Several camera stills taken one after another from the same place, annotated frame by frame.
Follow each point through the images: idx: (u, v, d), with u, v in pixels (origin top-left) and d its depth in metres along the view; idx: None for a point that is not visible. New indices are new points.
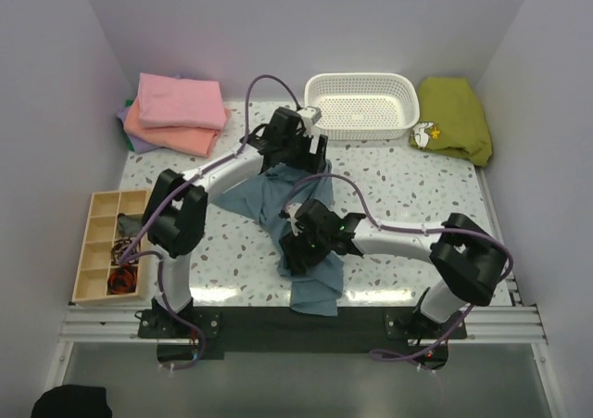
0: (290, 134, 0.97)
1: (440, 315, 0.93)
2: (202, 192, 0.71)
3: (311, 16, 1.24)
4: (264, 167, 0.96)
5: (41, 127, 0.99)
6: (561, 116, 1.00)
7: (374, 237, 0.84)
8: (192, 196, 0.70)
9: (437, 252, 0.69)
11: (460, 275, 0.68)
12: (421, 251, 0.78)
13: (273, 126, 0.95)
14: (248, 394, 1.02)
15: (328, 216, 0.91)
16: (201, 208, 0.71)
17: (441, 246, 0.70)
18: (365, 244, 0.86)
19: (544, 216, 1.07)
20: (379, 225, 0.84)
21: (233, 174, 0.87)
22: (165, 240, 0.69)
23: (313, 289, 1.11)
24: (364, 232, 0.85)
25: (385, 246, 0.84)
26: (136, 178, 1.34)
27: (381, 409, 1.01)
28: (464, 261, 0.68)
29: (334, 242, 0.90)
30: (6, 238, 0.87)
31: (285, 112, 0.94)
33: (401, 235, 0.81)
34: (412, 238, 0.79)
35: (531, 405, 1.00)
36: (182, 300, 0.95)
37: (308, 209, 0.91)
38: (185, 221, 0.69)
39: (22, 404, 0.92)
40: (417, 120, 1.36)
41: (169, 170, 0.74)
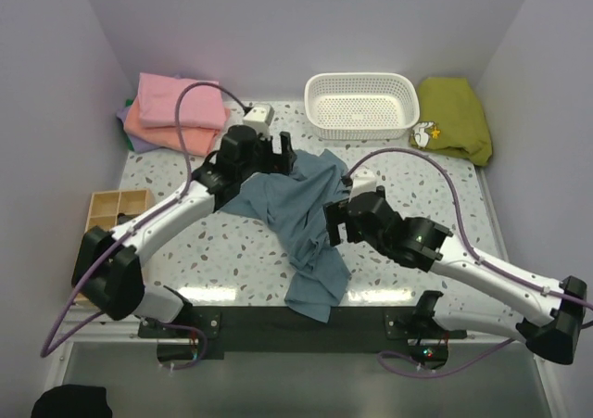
0: (247, 157, 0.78)
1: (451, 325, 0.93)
2: (132, 256, 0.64)
3: (311, 16, 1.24)
4: (219, 203, 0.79)
5: (42, 127, 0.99)
6: (561, 115, 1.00)
7: (467, 272, 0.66)
8: (119, 261, 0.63)
9: (566, 331, 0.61)
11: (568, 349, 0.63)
12: (527, 308, 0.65)
13: (223, 155, 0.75)
14: (248, 394, 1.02)
15: (394, 217, 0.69)
16: (134, 270, 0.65)
17: (566, 320, 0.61)
18: (447, 270, 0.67)
19: (544, 216, 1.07)
20: (480, 261, 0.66)
21: (178, 222, 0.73)
22: (100, 307, 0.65)
23: (310, 288, 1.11)
24: (457, 259, 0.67)
25: (479, 284, 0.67)
26: (136, 178, 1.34)
27: (381, 409, 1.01)
28: (578, 337, 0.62)
29: (400, 252, 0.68)
30: (6, 238, 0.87)
31: (234, 139, 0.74)
33: (510, 284, 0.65)
34: (525, 293, 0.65)
35: (531, 405, 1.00)
36: (175, 308, 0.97)
37: (373, 208, 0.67)
38: (116, 288, 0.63)
39: (22, 404, 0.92)
40: (417, 120, 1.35)
41: (94, 229, 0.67)
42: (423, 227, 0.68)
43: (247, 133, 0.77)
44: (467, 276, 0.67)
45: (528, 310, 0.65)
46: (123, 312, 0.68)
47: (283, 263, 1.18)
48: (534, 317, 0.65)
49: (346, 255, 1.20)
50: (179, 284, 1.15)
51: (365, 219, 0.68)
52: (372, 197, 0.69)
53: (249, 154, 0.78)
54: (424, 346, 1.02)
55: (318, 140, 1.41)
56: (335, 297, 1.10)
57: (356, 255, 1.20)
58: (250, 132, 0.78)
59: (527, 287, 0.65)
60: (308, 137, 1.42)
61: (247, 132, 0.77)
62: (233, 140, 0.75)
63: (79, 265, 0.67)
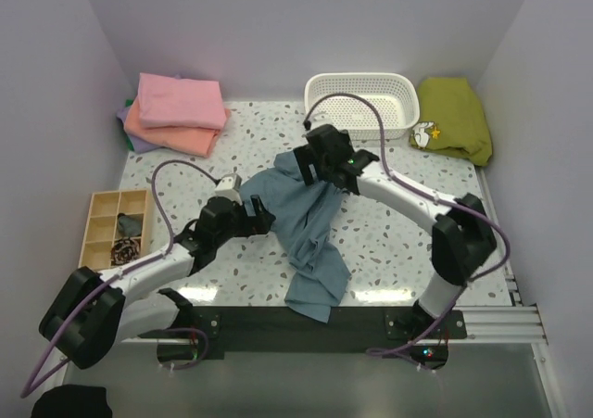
0: (224, 225, 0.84)
1: (435, 307, 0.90)
2: (117, 297, 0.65)
3: (311, 16, 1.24)
4: (195, 267, 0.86)
5: (42, 127, 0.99)
6: (561, 115, 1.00)
7: (380, 185, 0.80)
8: (105, 302, 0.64)
9: (446, 229, 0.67)
11: (453, 255, 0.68)
12: (422, 216, 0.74)
13: (202, 222, 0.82)
14: (248, 394, 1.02)
15: (338, 145, 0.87)
16: (116, 314, 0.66)
17: (447, 222, 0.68)
18: (366, 184, 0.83)
19: (544, 217, 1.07)
20: (390, 175, 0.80)
21: (158, 277, 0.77)
22: (69, 352, 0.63)
23: (311, 290, 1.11)
24: (373, 176, 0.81)
25: (389, 196, 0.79)
26: (136, 178, 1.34)
27: (381, 409, 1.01)
28: (460, 243, 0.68)
29: (336, 172, 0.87)
30: (6, 238, 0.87)
31: (213, 210, 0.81)
33: (410, 194, 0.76)
34: (420, 201, 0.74)
35: (531, 405, 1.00)
36: (170, 316, 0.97)
37: (321, 133, 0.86)
38: (94, 331, 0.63)
39: (23, 404, 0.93)
40: (417, 120, 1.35)
41: (85, 270, 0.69)
42: (359, 155, 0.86)
43: (225, 204, 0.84)
44: (381, 190, 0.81)
45: (422, 219, 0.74)
46: (90, 361, 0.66)
47: (283, 263, 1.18)
48: (427, 225, 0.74)
49: (346, 255, 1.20)
50: (179, 284, 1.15)
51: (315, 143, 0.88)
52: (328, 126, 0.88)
53: (226, 221, 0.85)
54: (424, 346, 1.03)
55: None
56: (335, 297, 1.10)
57: (356, 255, 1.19)
58: (227, 202, 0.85)
59: (424, 198, 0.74)
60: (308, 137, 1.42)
61: (225, 203, 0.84)
62: (211, 210, 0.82)
63: (58, 304, 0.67)
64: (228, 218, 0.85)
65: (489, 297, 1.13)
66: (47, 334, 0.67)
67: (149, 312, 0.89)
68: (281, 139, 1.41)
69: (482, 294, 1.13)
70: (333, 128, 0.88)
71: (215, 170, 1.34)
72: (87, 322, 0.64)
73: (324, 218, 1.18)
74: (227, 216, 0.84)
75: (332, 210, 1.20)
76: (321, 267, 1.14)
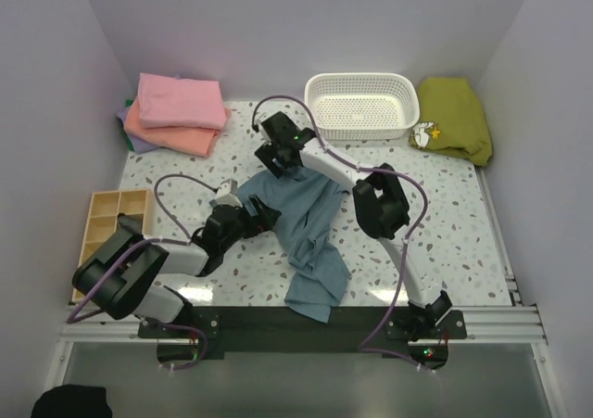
0: (229, 232, 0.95)
1: (412, 293, 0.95)
2: (161, 253, 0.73)
3: (311, 15, 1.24)
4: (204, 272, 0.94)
5: (41, 128, 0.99)
6: (561, 114, 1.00)
7: (317, 158, 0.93)
8: (150, 254, 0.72)
9: (359, 191, 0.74)
11: (369, 212, 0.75)
12: (348, 182, 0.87)
13: (208, 231, 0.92)
14: (248, 394, 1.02)
15: (286, 127, 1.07)
16: (156, 269, 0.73)
17: (363, 184, 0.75)
18: (309, 159, 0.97)
19: (544, 216, 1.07)
20: (324, 148, 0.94)
21: (180, 259, 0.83)
22: (108, 297, 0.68)
23: (311, 290, 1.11)
24: (313, 150, 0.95)
25: (326, 166, 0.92)
26: (136, 178, 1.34)
27: (382, 408, 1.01)
28: (375, 202, 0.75)
29: (285, 149, 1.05)
30: (6, 238, 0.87)
31: (218, 220, 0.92)
33: (338, 163, 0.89)
34: (346, 170, 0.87)
35: (531, 405, 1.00)
36: (175, 309, 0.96)
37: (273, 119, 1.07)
38: (138, 278, 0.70)
39: (23, 404, 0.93)
40: (417, 120, 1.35)
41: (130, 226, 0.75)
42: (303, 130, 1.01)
43: (231, 213, 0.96)
44: (320, 163, 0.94)
45: (349, 184, 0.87)
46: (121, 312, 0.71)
47: (283, 263, 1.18)
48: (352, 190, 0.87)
49: (346, 255, 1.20)
50: (179, 284, 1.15)
51: (269, 129, 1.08)
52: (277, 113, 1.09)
53: (230, 228, 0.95)
54: (424, 346, 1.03)
55: None
56: (335, 297, 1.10)
57: (355, 255, 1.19)
58: (230, 211, 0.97)
59: (350, 167, 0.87)
60: None
61: (228, 213, 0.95)
62: (216, 220, 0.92)
63: (103, 251, 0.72)
64: (232, 224, 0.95)
65: (489, 297, 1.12)
66: (82, 281, 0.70)
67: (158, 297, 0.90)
68: None
69: (482, 294, 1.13)
70: (281, 113, 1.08)
71: (215, 171, 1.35)
72: (137, 267, 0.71)
73: (324, 218, 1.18)
74: (231, 222, 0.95)
75: (332, 210, 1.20)
76: (321, 267, 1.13)
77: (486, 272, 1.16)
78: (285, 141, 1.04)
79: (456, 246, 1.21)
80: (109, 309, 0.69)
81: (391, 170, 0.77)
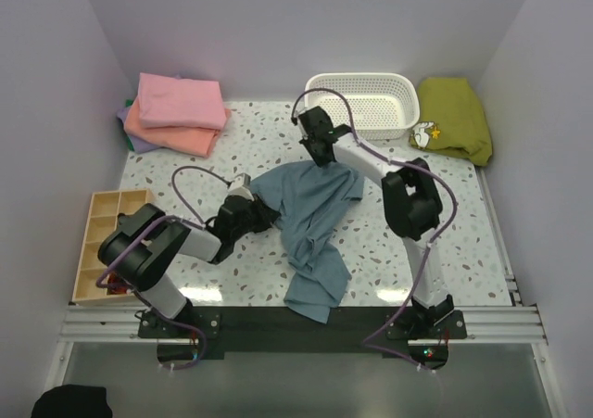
0: (240, 221, 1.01)
1: (423, 293, 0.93)
2: (185, 229, 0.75)
3: (311, 16, 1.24)
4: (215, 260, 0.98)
5: (41, 128, 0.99)
6: (561, 114, 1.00)
7: (348, 150, 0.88)
8: (175, 229, 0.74)
9: (390, 183, 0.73)
11: (397, 208, 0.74)
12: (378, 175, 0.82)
13: (220, 220, 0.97)
14: (248, 394, 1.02)
15: (322, 121, 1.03)
16: (178, 245, 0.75)
17: (394, 178, 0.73)
18: (341, 153, 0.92)
19: (543, 216, 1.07)
20: (357, 141, 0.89)
21: (197, 241, 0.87)
22: (132, 268, 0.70)
23: (310, 290, 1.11)
24: (345, 143, 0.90)
25: (357, 160, 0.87)
26: (136, 178, 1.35)
27: (382, 408, 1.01)
28: (406, 197, 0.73)
29: (319, 144, 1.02)
30: (6, 238, 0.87)
31: (230, 208, 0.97)
33: (370, 157, 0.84)
34: (377, 163, 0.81)
35: (532, 406, 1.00)
36: (178, 304, 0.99)
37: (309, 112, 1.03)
38: (162, 251, 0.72)
39: (23, 404, 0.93)
40: (417, 120, 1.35)
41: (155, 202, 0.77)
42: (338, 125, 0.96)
43: (241, 203, 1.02)
44: (349, 155, 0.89)
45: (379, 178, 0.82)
46: (143, 284, 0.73)
47: (283, 263, 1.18)
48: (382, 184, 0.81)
49: (346, 255, 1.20)
50: (179, 284, 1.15)
51: (304, 121, 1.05)
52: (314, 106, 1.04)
53: (241, 218, 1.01)
54: (424, 346, 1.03)
55: None
56: (335, 297, 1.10)
57: (356, 255, 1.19)
58: (241, 202, 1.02)
59: (381, 159, 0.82)
60: None
61: (240, 203, 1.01)
62: (228, 209, 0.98)
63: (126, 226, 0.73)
64: (243, 214, 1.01)
65: (489, 297, 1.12)
66: (107, 251, 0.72)
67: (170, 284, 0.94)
68: (281, 139, 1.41)
69: (482, 294, 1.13)
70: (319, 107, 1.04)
71: (215, 171, 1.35)
72: (160, 242, 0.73)
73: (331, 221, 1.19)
74: (241, 213, 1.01)
75: (337, 214, 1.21)
76: (320, 268, 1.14)
77: (486, 272, 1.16)
78: (321, 135, 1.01)
79: (456, 246, 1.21)
80: (132, 280, 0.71)
81: (426, 168, 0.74)
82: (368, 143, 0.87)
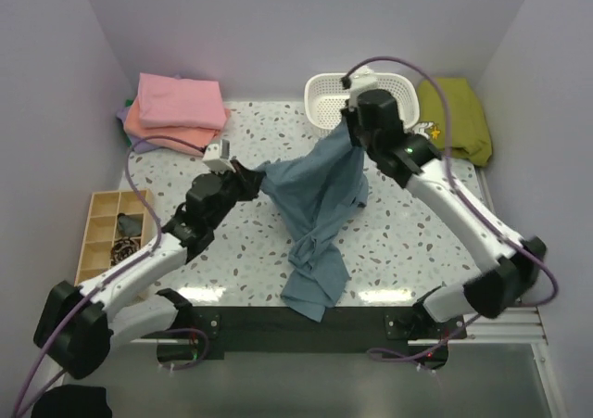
0: (216, 204, 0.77)
1: (438, 314, 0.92)
2: (103, 312, 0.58)
3: (311, 16, 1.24)
4: (191, 254, 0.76)
5: (41, 128, 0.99)
6: (561, 115, 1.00)
7: (439, 196, 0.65)
8: (85, 319, 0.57)
9: (505, 276, 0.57)
11: (498, 295, 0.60)
12: (476, 245, 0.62)
13: (191, 206, 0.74)
14: (248, 394, 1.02)
15: (396, 122, 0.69)
16: (102, 327, 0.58)
17: (510, 268, 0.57)
18: (421, 189, 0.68)
19: (543, 216, 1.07)
20: (454, 189, 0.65)
21: (147, 279, 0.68)
22: (64, 362, 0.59)
23: (308, 286, 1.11)
24: (433, 180, 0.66)
25: (446, 211, 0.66)
26: (136, 178, 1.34)
27: (381, 408, 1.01)
28: (512, 288, 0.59)
29: (384, 158, 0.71)
30: (6, 238, 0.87)
31: (199, 195, 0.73)
33: (472, 219, 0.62)
34: (482, 232, 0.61)
35: (531, 406, 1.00)
36: (170, 317, 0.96)
37: (382, 103, 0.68)
38: (81, 347, 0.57)
39: (22, 404, 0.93)
40: (417, 120, 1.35)
41: (66, 283, 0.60)
42: (417, 142, 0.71)
43: (213, 184, 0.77)
44: (435, 197, 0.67)
45: (479, 251, 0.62)
46: (84, 371, 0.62)
47: (283, 263, 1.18)
48: (483, 262, 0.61)
49: (346, 255, 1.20)
50: (179, 284, 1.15)
51: (371, 112, 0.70)
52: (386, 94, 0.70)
53: (218, 203, 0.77)
54: (424, 347, 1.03)
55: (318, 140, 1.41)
56: (334, 297, 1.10)
57: (356, 255, 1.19)
58: (214, 183, 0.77)
59: (488, 229, 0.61)
60: (308, 137, 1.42)
61: (212, 183, 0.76)
62: (197, 195, 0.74)
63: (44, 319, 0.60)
64: (218, 197, 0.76)
65: None
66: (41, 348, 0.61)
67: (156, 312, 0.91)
68: (281, 139, 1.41)
69: None
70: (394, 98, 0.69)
71: None
72: (75, 337, 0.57)
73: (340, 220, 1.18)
74: (219, 197, 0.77)
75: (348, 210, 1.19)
76: (321, 264, 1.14)
77: None
78: (389, 146, 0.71)
79: (456, 246, 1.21)
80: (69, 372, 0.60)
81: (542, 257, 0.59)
82: (469, 193, 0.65)
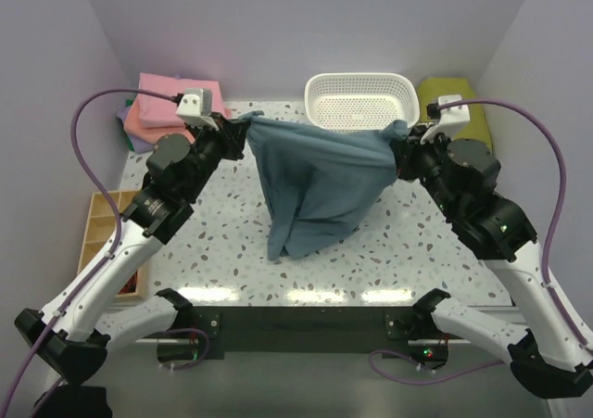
0: (184, 173, 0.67)
1: (444, 326, 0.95)
2: (65, 344, 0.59)
3: (311, 17, 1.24)
4: (168, 234, 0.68)
5: (42, 128, 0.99)
6: (561, 115, 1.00)
7: (528, 287, 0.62)
8: (53, 349, 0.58)
9: (580, 387, 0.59)
11: (558, 391, 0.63)
12: (554, 346, 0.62)
13: (157, 179, 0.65)
14: (249, 394, 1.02)
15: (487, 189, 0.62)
16: (75, 351, 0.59)
17: (586, 379, 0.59)
18: (507, 274, 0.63)
19: (543, 217, 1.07)
20: (547, 285, 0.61)
21: (119, 283, 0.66)
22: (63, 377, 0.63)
23: (298, 242, 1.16)
24: (525, 271, 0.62)
25: (527, 302, 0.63)
26: (136, 177, 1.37)
27: (382, 409, 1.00)
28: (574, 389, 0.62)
29: (471, 227, 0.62)
30: (6, 238, 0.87)
31: (162, 165, 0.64)
33: (561, 321, 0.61)
34: (566, 336, 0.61)
35: (532, 405, 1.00)
36: (170, 320, 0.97)
37: (483, 170, 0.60)
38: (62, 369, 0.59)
39: (23, 404, 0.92)
40: (416, 120, 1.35)
41: (28, 313, 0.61)
42: (509, 210, 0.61)
43: (180, 147, 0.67)
44: (520, 287, 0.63)
45: (554, 350, 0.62)
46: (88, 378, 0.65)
47: (283, 263, 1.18)
48: (555, 360, 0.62)
49: (346, 255, 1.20)
50: (179, 284, 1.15)
51: (467, 174, 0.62)
52: (484, 154, 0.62)
53: (188, 171, 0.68)
54: (424, 347, 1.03)
55: None
56: (293, 252, 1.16)
57: (356, 255, 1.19)
58: (181, 147, 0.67)
59: (572, 333, 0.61)
60: None
61: (178, 149, 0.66)
62: (160, 163, 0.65)
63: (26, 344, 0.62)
64: (186, 165, 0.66)
65: (489, 297, 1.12)
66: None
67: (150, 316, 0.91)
68: None
69: (482, 293, 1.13)
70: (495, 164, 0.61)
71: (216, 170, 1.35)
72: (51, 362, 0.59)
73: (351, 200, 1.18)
74: (188, 164, 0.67)
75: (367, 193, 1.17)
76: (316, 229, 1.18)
77: (486, 271, 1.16)
78: (474, 217, 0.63)
79: (456, 246, 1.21)
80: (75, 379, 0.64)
81: None
82: (560, 290, 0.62)
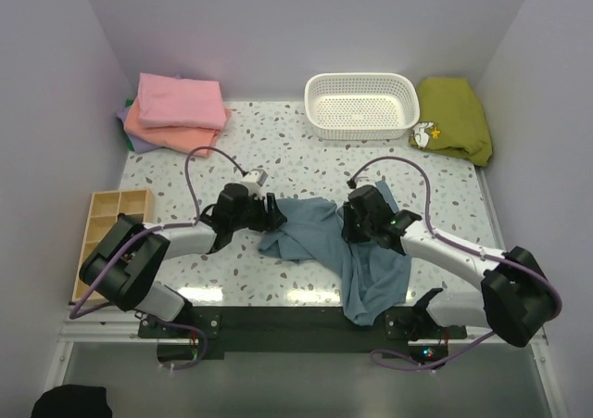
0: (238, 209, 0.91)
1: (441, 316, 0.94)
2: (161, 240, 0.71)
3: (311, 15, 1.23)
4: (214, 247, 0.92)
5: (41, 128, 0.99)
6: (562, 116, 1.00)
7: (423, 244, 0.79)
8: (152, 244, 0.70)
9: (494, 284, 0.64)
11: (508, 313, 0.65)
12: (472, 273, 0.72)
13: (220, 207, 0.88)
14: (249, 393, 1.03)
15: (381, 206, 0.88)
16: (160, 258, 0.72)
17: (496, 277, 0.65)
18: (411, 245, 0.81)
19: (543, 216, 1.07)
20: (433, 234, 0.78)
21: (186, 242, 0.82)
22: (114, 292, 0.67)
23: (291, 244, 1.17)
24: (415, 234, 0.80)
25: (435, 254, 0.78)
26: (136, 178, 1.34)
27: (381, 409, 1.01)
28: (516, 301, 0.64)
29: (381, 234, 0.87)
30: (5, 238, 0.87)
31: (230, 195, 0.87)
33: (457, 251, 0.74)
34: (466, 257, 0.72)
35: (531, 406, 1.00)
36: (176, 309, 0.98)
37: (364, 195, 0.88)
38: (141, 270, 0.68)
39: (23, 404, 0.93)
40: (417, 120, 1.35)
41: (129, 217, 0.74)
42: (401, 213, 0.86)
43: (241, 190, 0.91)
44: (426, 249, 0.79)
45: (475, 276, 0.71)
46: (132, 304, 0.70)
47: (283, 263, 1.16)
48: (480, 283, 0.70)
49: None
50: (179, 284, 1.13)
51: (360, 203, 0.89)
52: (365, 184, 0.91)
53: (241, 206, 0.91)
54: (424, 346, 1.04)
55: (318, 140, 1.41)
56: (285, 251, 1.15)
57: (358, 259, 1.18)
58: (242, 188, 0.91)
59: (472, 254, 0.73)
60: (308, 137, 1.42)
61: (240, 188, 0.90)
62: (228, 196, 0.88)
63: (103, 248, 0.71)
64: (243, 203, 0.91)
65: None
66: (87, 277, 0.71)
67: (160, 295, 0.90)
68: (281, 139, 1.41)
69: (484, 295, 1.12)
70: (373, 187, 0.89)
71: (215, 170, 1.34)
72: (133, 261, 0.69)
73: None
74: (244, 201, 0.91)
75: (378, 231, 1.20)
76: (310, 229, 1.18)
77: None
78: (379, 226, 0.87)
79: None
80: (117, 303, 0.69)
81: (521, 262, 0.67)
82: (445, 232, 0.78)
